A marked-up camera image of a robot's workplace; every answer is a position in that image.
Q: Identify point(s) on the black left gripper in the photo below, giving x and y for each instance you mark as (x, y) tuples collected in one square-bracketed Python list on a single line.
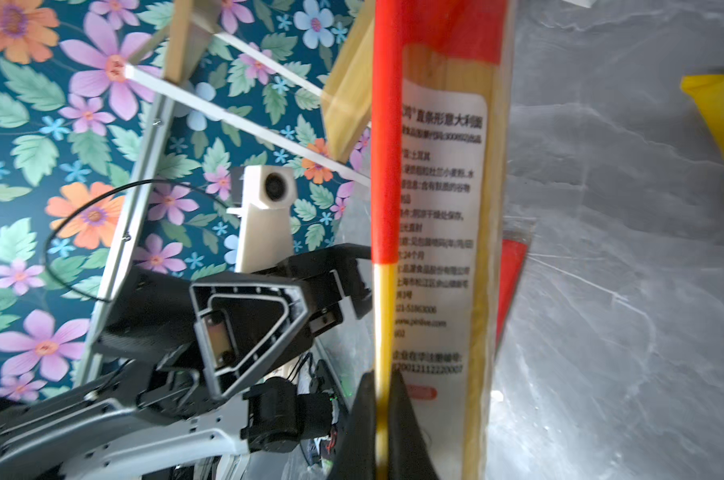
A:
[(235, 328)]

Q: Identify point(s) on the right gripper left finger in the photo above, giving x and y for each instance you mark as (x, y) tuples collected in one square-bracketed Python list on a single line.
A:
[(356, 457)]

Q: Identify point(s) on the white frame wooden shelf rack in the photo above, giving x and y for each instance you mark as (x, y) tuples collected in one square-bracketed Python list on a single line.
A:
[(164, 62)]

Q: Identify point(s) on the red spaghetti pack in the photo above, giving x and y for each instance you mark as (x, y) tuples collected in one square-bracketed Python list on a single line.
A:
[(440, 110)]

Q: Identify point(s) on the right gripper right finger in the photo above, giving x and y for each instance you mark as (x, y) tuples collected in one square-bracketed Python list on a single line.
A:
[(408, 454)]

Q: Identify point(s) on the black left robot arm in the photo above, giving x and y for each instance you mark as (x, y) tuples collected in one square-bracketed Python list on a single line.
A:
[(199, 377)]

